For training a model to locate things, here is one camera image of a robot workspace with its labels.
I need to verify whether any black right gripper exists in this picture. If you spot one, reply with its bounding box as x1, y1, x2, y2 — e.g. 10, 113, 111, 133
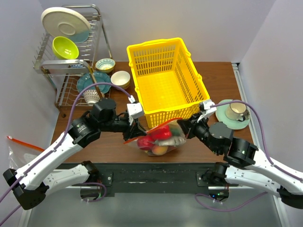
178, 111, 220, 154

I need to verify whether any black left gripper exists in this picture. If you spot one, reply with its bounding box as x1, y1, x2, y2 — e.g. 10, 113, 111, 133
100, 114, 147, 141

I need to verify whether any clear zip bag orange zipper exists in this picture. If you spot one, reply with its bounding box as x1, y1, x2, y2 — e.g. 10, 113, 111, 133
124, 118, 187, 157

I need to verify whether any red apple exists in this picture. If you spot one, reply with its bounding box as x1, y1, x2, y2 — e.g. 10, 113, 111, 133
136, 136, 154, 151

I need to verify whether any red bell pepper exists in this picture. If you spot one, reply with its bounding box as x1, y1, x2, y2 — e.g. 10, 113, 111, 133
150, 125, 172, 140

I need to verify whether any peach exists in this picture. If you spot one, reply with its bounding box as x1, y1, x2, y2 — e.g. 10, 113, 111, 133
151, 145, 169, 156

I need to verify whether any green cucumber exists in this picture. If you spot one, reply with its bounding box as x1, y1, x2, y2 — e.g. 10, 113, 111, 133
169, 125, 183, 136

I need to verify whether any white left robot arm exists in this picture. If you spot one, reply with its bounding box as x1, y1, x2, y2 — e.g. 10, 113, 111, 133
3, 98, 146, 210

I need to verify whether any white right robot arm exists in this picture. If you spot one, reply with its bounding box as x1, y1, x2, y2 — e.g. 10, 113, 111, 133
177, 116, 303, 209

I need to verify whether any spare zip bag orange zipper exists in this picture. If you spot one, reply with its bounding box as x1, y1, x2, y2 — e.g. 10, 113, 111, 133
6, 135, 45, 173

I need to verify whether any grey patterned bowl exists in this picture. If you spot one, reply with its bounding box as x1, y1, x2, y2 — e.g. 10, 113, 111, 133
83, 89, 105, 106

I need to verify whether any mint green saucer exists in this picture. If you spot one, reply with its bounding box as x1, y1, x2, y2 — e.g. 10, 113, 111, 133
215, 104, 250, 130

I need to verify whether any teal scalloped plate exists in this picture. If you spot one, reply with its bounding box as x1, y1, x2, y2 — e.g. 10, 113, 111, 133
76, 72, 112, 94

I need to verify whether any white bowl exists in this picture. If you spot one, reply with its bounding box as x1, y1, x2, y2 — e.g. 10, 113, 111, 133
111, 71, 131, 89

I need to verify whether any teal patterned small bowl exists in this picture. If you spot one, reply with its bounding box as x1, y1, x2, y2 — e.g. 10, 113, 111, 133
95, 58, 116, 73

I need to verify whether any metal dish rack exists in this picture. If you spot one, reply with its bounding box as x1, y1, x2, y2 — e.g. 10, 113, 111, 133
33, 4, 112, 117

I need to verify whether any yellow plastic basket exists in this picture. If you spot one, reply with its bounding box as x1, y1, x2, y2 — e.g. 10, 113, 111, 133
127, 37, 210, 128

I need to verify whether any lime green bowl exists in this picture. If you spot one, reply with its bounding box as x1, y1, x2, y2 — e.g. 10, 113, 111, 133
52, 36, 79, 60

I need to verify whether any large cream plate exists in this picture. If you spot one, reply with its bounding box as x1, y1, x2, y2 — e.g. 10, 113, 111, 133
41, 7, 91, 44

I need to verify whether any cream mug black handle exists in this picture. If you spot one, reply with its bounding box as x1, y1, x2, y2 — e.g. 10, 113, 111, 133
225, 103, 250, 122

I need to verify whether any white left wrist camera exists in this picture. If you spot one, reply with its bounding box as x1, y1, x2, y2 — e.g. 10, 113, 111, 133
126, 95, 144, 125

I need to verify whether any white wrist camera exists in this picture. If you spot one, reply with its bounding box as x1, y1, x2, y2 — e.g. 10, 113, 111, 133
197, 99, 217, 122
126, 95, 144, 125

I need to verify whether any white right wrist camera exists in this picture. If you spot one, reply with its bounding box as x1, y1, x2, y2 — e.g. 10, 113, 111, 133
197, 99, 217, 122

